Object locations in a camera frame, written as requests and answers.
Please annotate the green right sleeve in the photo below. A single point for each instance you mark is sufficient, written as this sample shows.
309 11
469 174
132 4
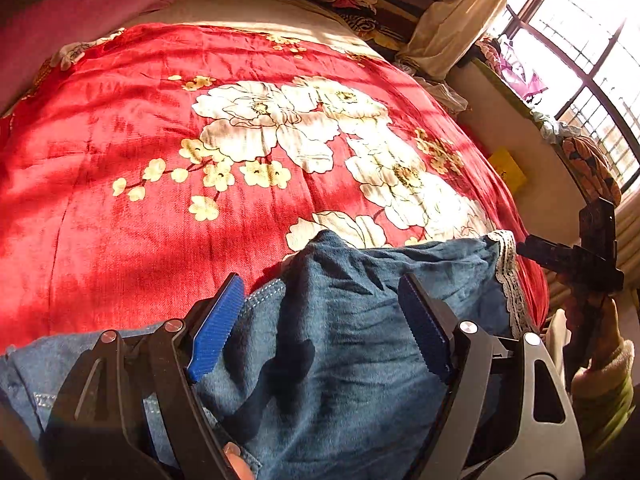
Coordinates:
603 400

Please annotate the cream curtain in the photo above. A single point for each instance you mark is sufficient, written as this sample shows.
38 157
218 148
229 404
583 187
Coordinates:
445 32

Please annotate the patterned orange cushion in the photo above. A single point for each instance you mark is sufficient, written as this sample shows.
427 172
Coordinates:
590 170

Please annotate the red floral blanket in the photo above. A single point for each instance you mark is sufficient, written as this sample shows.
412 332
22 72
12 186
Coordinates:
141 169

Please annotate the purple garment at window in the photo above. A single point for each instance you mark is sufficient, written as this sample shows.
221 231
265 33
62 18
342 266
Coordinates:
500 57

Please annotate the left hand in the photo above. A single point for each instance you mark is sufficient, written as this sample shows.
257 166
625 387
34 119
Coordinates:
240 466

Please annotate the window with metal bars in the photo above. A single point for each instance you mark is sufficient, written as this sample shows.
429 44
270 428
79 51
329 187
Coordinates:
587 53

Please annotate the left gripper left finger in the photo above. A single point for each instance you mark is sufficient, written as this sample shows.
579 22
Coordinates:
127 409

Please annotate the right hand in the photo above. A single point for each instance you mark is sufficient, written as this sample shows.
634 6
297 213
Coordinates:
606 335

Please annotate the blue denim pants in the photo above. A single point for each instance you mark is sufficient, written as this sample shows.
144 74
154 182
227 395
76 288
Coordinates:
320 377

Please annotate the yellow card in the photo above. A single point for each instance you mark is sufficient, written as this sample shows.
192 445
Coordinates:
508 170

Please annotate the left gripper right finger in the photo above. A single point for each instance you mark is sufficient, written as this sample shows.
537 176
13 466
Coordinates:
505 414

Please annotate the pile of folded clothes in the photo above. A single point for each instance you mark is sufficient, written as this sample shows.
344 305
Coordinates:
385 25

